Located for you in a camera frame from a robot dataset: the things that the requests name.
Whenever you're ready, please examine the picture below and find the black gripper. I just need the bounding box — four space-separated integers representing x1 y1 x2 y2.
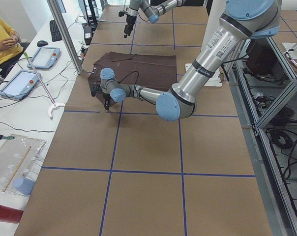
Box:
124 15 135 38
103 93 111 110

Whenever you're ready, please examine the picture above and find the dark brown t-shirt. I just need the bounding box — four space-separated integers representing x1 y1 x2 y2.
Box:
88 52 177 104

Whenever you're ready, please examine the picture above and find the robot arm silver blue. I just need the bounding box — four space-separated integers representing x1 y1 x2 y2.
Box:
100 0 282 121
119 0 205 38

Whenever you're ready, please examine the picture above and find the reacher grabber stick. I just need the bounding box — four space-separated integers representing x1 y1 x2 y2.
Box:
24 52 65 120

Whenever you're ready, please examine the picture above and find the black keyboard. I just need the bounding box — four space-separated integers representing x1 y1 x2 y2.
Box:
49 20 62 42

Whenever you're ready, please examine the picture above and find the far teach pendant tablet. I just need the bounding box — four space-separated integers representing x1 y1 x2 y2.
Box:
30 47 60 70

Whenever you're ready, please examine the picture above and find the teach pendant tablet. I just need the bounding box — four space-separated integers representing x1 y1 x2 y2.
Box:
30 47 60 70
0 70 39 100

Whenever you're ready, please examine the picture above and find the black computer mouse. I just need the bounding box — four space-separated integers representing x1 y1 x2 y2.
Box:
37 40 49 47

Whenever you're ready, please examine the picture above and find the wooden stick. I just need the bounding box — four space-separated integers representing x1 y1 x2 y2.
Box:
2 146 32 192

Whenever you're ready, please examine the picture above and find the near teach pendant tablet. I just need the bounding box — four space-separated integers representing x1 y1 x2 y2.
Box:
0 70 39 100

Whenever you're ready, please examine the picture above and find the green band smartwatch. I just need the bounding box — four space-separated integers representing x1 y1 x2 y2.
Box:
0 134 15 140

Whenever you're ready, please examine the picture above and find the blue plastic cup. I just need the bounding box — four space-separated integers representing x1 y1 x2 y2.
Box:
13 177 35 196

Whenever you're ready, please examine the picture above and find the clear plastic bag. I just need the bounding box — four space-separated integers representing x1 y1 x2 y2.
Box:
0 134 46 194

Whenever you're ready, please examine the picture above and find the person in yellow shirt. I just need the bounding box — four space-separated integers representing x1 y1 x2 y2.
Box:
0 18 24 77

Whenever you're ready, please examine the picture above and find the black control box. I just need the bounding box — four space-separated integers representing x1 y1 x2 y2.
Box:
246 38 277 75

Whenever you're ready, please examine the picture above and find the red cylinder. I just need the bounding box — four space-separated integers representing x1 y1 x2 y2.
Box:
0 205 24 224

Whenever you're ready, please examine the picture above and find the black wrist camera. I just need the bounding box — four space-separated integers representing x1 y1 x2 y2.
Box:
118 10 128 17
91 84 102 97

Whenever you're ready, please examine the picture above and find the aluminium frame post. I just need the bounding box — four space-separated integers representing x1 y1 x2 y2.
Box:
47 0 83 75

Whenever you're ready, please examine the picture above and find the aluminium frame rack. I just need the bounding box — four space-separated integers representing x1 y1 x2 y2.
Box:
233 37 297 236

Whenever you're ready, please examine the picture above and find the black cable bundle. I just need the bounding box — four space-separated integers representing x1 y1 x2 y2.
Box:
266 127 297 182

